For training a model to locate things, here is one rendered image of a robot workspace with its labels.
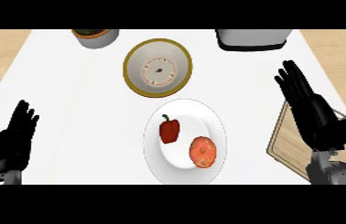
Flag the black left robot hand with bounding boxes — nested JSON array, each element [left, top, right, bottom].
[[0, 100, 41, 175]]

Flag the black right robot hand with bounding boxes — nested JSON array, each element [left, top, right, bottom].
[[274, 59, 346, 153]]

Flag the white plate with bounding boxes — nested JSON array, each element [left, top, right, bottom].
[[143, 98, 228, 186]]

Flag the red bell pepper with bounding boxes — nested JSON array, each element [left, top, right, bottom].
[[159, 113, 181, 144]]

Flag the gold-rimmed white bowl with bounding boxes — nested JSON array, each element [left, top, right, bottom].
[[122, 37, 196, 99]]

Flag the wooden cutting board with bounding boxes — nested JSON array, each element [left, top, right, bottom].
[[265, 101, 346, 182]]

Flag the white toaster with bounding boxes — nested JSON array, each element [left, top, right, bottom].
[[214, 28, 293, 52]]

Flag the orange round fruit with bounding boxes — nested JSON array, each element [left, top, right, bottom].
[[188, 136, 218, 169]]

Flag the grey potted plant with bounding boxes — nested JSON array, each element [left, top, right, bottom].
[[72, 28, 120, 50]]

